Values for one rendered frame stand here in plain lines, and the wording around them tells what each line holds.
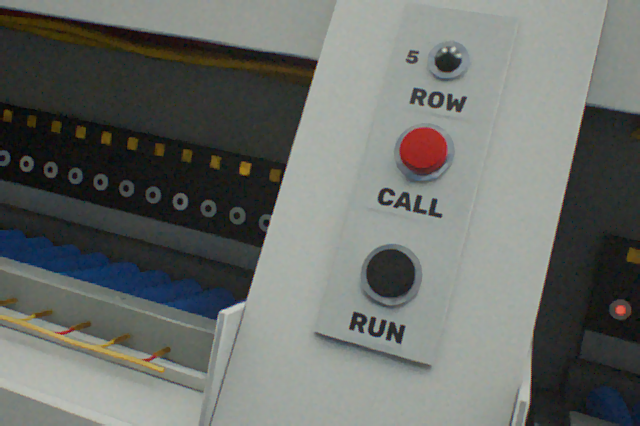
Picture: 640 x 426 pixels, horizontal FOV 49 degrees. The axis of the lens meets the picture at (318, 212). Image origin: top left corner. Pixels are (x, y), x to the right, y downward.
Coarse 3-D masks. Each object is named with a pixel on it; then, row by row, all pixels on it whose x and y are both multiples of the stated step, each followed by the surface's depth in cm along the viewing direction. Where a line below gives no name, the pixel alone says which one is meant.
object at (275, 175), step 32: (0, 128) 49; (32, 128) 48; (64, 128) 47; (96, 128) 47; (64, 160) 48; (96, 160) 47; (128, 160) 46; (160, 160) 46; (192, 160) 45; (224, 160) 44; (256, 160) 43; (64, 192) 48; (96, 192) 47; (192, 192) 45; (224, 192) 44; (256, 192) 44; (192, 224) 45; (224, 224) 44; (256, 224) 44
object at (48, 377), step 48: (0, 192) 49; (48, 192) 48; (144, 240) 45; (192, 240) 44; (240, 240) 44; (0, 336) 30; (0, 384) 26; (48, 384) 26; (96, 384) 27; (144, 384) 28
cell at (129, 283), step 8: (144, 272) 39; (152, 272) 39; (160, 272) 40; (104, 280) 35; (112, 280) 36; (120, 280) 36; (128, 280) 37; (136, 280) 37; (144, 280) 38; (152, 280) 38; (160, 280) 39; (168, 280) 40; (112, 288) 35; (120, 288) 35; (128, 288) 36; (136, 288) 37; (144, 288) 37
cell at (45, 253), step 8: (40, 248) 39; (48, 248) 40; (56, 248) 40; (64, 248) 41; (72, 248) 42; (8, 256) 37; (16, 256) 37; (24, 256) 38; (32, 256) 38; (40, 256) 39; (48, 256) 39; (56, 256) 40; (64, 256) 40
